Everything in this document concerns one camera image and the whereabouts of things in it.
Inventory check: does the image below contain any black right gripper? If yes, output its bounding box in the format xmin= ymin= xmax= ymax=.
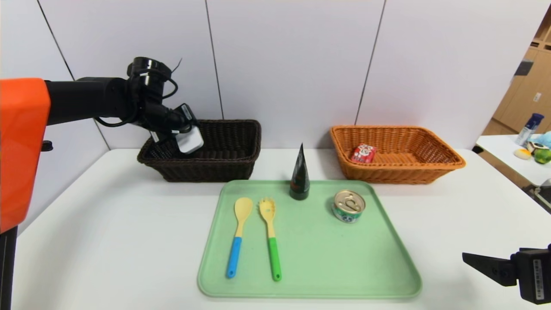
xmin=461 ymin=244 xmax=551 ymax=305

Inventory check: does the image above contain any tin can with gold lid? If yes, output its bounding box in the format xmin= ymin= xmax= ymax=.
xmin=331 ymin=190 xmax=366 ymax=223

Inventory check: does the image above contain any red drink carton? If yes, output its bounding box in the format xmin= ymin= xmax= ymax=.
xmin=351 ymin=144 xmax=378 ymax=164

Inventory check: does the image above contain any dark green squeeze tube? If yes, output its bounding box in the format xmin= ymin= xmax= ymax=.
xmin=289 ymin=143 xmax=310 ymax=201

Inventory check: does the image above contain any white rectangular case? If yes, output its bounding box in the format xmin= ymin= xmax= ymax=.
xmin=176 ymin=125 xmax=204 ymax=155

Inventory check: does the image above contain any orange wicker basket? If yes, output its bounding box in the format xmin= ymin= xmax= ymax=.
xmin=329 ymin=125 xmax=466 ymax=185

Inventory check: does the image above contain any dark brown wicker basket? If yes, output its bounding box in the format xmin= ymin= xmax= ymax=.
xmin=137 ymin=119 xmax=262 ymax=183

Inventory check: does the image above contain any white side table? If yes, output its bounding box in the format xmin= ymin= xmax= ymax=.
xmin=476 ymin=135 xmax=551 ymax=214

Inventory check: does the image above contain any blue capped spray bottle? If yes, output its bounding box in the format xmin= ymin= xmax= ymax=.
xmin=515 ymin=113 xmax=545 ymax=147

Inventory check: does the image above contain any light wooden cabinet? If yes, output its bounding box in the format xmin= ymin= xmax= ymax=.
xmin=480 ymin=4 xmax=551 ymax=136

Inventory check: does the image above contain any light green plastic tray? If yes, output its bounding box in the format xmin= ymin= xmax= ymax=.
xmin=198 ymin=180 xmax=422 ymax=298

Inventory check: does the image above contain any yellow pasta fork green handle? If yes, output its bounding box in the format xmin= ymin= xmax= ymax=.
xmin=259 ymin=198 xmax=282 ymax=282

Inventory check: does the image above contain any yellow spoon with blue handle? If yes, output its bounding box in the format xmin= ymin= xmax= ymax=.
xmin=227 ymin=197 xmax=254 ymax=278

